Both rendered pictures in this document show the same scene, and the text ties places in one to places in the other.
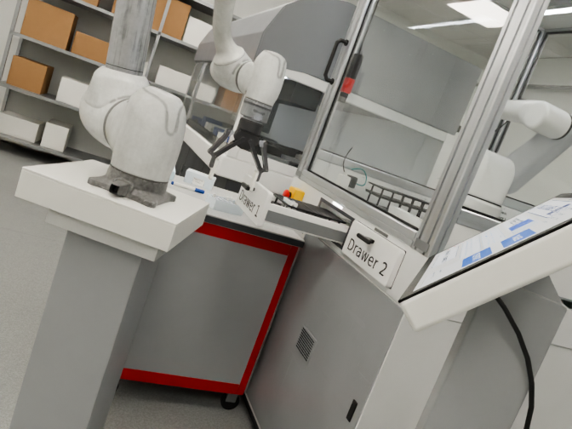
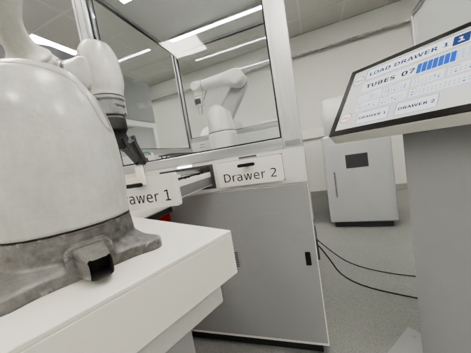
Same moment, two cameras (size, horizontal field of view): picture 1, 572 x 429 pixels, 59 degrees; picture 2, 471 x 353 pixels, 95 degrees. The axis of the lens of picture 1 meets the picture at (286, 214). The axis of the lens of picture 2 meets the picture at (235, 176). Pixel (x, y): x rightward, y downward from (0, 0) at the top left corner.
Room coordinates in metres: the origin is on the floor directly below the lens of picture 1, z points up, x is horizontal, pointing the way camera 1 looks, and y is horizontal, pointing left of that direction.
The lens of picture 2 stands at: (0.92, 0.47, 0.94)
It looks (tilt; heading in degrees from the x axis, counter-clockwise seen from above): 5 degrees down; 311
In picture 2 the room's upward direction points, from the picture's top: 9 degrees counter-clockwise
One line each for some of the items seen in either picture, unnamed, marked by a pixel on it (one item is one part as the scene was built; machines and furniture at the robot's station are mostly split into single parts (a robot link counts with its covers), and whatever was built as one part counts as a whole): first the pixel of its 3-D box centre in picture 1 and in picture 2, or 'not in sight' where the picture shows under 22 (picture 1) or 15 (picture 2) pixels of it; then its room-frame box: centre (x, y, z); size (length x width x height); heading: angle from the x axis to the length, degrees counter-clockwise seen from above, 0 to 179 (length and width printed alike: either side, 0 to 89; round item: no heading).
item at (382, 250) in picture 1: (370, 251); (249, 171); (1.49, -0.27, 0.87); 0.29 x 0.02 x 0.11; 23
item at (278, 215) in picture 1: (307, 217); (176, 185); (1.74, -0.07, 0.86); 0.40 x 0.26 x 0.06; 113
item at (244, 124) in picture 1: (247, 134); (114, 134); (1.59, 0.20, 1.07); 0.08 x 0.07 x 0.09; 113
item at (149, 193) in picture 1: (134, 182); (78, 243); (1.29, 0.40, 0.86); 0.22 x 0.18 x 0.06; 177
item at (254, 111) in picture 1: (255, 111); (109, 109); (1.59, 0.20, 1.14); 0.09 x 0.09 x 0.06
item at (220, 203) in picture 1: (224, 204); not in sight; (1.89, 0.23, 0.78); 0.12 x 0.08 x 0.04; 125
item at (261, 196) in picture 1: (253, 198); (142, 192); (1.66, 0.12, 0.87); 0.29 x 0.02 x 0.11; 23
